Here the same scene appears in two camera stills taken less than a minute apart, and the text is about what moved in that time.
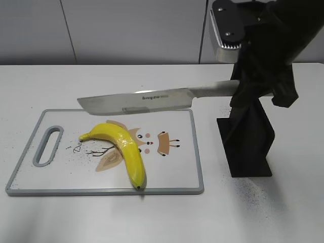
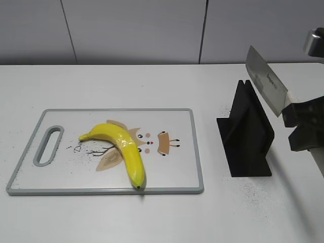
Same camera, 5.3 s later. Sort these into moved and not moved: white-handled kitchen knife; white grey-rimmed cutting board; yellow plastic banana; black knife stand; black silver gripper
Moved: white-handled kitchen knife; black silver gripper
Not moved: black knife stand; yellow plastic banana; white grey-rimmed cutting board
